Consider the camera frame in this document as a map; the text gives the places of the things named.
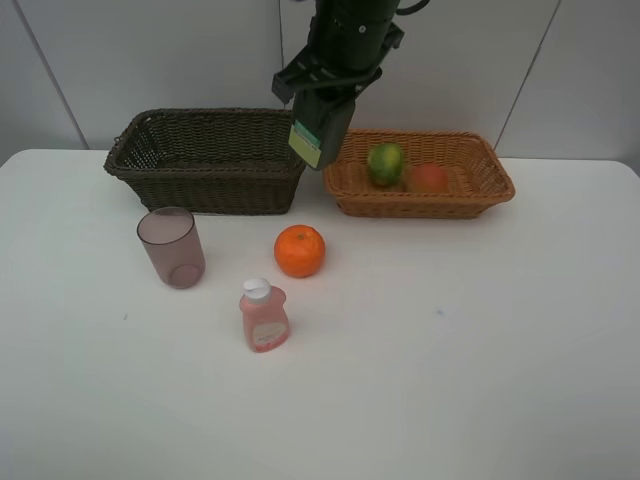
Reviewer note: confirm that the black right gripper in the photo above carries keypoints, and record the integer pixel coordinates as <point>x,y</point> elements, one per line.
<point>308,72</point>

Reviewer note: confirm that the dark green pump bottle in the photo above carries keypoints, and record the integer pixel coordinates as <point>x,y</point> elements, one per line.
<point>321,119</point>

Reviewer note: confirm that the green mango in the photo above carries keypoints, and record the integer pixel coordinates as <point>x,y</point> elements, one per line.
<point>385,164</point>

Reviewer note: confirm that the red yellow peach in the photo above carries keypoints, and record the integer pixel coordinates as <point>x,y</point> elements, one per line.
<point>427,178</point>

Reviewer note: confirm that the orange fruit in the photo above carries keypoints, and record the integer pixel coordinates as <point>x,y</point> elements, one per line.
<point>299,251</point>

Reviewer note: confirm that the translucent purple plastic cup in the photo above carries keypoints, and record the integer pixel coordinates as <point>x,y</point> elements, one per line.
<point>170,238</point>

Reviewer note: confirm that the pink liquid bottle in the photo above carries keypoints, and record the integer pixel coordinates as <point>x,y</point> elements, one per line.
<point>265,322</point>

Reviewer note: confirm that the dark brown wicker basket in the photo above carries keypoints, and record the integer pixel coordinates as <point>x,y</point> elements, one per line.
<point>224,161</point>

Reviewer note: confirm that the orange wicker basket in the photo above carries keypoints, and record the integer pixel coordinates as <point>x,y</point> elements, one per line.
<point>477,180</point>

